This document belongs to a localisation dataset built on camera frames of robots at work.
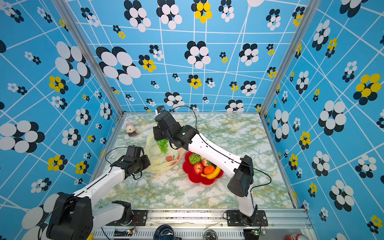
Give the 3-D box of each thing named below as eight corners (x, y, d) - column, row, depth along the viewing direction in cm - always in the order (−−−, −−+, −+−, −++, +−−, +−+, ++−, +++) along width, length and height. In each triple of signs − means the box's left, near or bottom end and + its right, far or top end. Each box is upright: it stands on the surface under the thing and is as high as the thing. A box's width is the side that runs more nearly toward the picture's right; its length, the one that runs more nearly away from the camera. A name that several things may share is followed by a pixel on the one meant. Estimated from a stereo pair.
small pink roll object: (130, 137, 108) (126, 130, 101) (129, 130, 112) (125, 123, 106) (136, 135, 109) (133, 128, 102) (136, 128, 113) (132, 121, 107)
